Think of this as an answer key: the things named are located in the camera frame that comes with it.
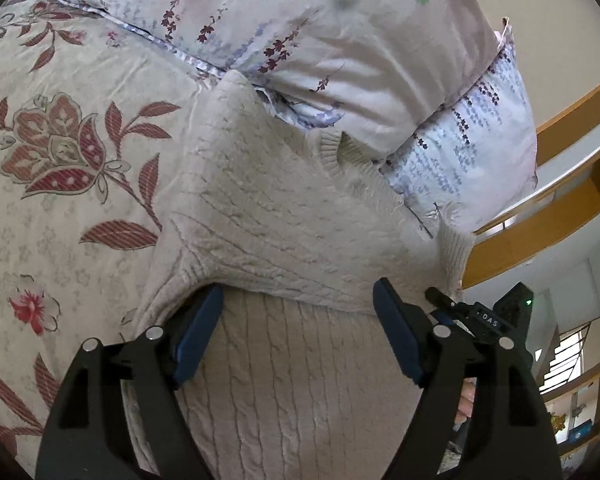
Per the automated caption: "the person's right hand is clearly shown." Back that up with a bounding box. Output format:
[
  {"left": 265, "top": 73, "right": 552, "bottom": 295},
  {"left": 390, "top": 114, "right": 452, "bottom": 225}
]
[{"left": 457, "top": 377, "right": 478, "bottom": 426}]

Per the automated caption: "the wooden headboard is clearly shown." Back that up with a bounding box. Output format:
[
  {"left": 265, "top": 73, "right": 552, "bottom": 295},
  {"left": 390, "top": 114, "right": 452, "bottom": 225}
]
[{"left": 462, "top": 67, "right": 600, "bottom": 291}]

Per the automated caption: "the pink pillow with purple sprigs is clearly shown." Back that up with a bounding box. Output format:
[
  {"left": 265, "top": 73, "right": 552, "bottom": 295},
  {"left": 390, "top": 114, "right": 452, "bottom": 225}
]
[{"left": 30, "top": 0, "right": 511, "bottom": 161}]

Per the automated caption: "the floral quilt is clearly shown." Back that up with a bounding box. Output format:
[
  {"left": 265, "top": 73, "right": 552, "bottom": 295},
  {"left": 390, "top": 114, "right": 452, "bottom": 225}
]
[{"left": 0, "top": 0, "right": 221, "bottom": 480}]

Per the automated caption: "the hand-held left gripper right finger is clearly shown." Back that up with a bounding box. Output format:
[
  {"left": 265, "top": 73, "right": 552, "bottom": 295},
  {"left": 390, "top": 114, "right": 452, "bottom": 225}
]
[{"left": 372, "top": 277, "right": 563, "bottom": 480}]

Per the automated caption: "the beige cable-knit sweater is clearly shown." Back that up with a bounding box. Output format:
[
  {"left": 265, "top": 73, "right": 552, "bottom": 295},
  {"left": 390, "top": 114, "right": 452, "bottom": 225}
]
[{"left": 122, "top": 70, "right": 476, "bottom": 480}]

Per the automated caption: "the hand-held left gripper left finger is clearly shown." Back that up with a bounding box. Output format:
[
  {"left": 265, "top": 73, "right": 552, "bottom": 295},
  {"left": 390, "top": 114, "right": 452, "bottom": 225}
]
[{"left": 35, "top": 285, "right": 226, "bottom": 480}]

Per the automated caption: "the pale blue tree print pillow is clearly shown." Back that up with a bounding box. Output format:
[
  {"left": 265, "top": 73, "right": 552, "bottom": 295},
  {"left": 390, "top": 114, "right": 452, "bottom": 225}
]
[{"left": 257, "top": 42, "right": 540, "bottom": 233}]

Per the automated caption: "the wooden shelf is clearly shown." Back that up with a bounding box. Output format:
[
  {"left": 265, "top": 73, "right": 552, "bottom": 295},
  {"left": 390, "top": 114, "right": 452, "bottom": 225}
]
[{"left": 540, "top": 360, "right": 600, "bottom": 461}]

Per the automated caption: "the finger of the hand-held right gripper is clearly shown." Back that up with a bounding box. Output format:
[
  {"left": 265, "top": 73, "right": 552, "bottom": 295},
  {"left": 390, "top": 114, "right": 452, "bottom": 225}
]
[{"left": 425, "top": 287, "right": 473, "bottom": 333}]

